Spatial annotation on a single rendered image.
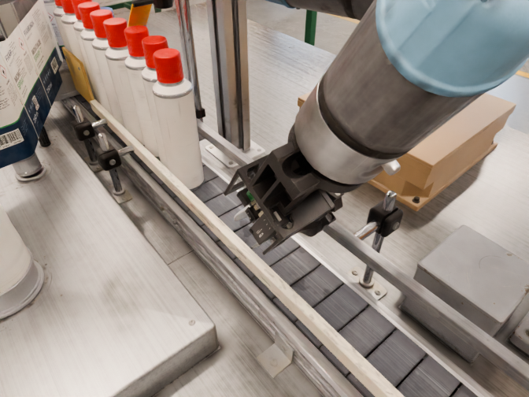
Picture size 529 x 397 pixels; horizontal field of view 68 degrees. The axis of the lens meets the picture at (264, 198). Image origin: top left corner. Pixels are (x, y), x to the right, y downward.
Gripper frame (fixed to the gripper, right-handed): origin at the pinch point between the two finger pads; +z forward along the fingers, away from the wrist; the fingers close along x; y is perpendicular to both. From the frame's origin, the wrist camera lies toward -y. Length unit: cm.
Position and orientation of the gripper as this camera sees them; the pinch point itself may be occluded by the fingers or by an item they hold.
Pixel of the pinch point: (271, 220)
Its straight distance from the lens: 47.9
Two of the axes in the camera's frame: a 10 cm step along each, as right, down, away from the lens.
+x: 5.5, 8.2, -1.7
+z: -3.2, 3.9, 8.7
